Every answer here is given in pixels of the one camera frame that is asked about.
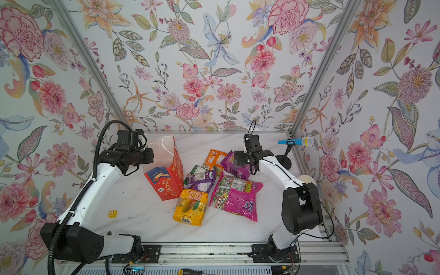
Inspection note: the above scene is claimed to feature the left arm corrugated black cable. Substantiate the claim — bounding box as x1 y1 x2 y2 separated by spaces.
47 119 133 275

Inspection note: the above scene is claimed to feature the orange snack pack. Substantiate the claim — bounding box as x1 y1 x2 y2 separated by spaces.
203 149 227 170

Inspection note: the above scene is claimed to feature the magenta grape snack bag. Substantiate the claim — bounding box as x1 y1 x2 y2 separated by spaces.
221 151 251 179

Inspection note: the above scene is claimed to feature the blue microphone on stand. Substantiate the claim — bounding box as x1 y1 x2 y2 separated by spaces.
276 137 315 170

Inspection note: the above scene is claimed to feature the large pink candy bag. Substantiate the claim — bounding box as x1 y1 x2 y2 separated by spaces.
209 173 263 222

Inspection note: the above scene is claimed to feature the red white paper bag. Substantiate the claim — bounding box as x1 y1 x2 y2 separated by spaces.
143 135 184 201

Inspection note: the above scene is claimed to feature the green snack pack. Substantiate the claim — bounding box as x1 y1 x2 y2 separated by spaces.
189 165 207 174

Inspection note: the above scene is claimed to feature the small yellow square tag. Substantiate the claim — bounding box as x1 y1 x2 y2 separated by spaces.
108 210 118 218

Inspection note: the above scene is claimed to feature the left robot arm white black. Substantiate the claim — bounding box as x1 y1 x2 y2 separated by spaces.
40 129 154 264

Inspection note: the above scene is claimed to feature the purple white snack pack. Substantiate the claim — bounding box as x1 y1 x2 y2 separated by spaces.
186 170 217 193

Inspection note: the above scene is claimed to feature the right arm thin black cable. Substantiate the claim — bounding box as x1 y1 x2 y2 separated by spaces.
247 118 335 239

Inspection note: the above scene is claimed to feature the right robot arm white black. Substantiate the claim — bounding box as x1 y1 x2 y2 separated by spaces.
234 133 323 251

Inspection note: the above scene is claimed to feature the yellow black screwdriver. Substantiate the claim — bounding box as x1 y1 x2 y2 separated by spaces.
178 269 215 275

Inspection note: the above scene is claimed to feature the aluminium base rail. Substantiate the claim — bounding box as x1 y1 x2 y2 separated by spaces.
54 242 351 267

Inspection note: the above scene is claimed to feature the yellow snack bag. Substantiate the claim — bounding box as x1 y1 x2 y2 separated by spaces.
173 189 208 226

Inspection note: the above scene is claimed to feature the green paper cup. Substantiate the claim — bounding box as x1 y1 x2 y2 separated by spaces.
298 175 316 185

